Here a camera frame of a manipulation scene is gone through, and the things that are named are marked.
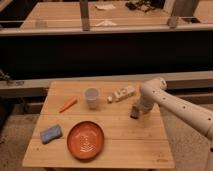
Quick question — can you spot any dark grey eraser block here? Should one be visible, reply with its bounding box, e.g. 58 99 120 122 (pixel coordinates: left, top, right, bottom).
130 108 139 119

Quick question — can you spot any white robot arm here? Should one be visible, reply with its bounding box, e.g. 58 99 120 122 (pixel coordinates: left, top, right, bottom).
132 77 213 171

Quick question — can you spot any white ceramic cup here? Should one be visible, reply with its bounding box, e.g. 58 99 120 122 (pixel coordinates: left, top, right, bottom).
84 87 99 109

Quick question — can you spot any white tube bottle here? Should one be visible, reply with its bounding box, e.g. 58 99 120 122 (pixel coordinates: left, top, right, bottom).
107 86 136 103

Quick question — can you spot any orange round plate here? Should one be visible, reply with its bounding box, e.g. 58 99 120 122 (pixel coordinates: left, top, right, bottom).
67 121 105 160

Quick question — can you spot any orange carrot toy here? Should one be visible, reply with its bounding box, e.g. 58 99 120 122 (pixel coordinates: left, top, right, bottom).
59 97 78 113

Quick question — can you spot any folded white paper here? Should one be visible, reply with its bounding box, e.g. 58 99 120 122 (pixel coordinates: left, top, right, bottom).
95 20 117 27

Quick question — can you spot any blue sponge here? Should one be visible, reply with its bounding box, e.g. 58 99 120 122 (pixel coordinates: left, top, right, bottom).
40 125 63 144

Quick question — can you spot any black clutter pile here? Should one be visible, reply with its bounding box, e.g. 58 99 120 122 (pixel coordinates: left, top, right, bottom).
125 0 165 13

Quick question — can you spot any white paper sheet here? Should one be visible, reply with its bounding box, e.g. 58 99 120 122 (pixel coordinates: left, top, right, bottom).
95 4 116 10

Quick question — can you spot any grey metal post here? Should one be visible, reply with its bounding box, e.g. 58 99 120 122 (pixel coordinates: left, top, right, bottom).
79 0 90 31

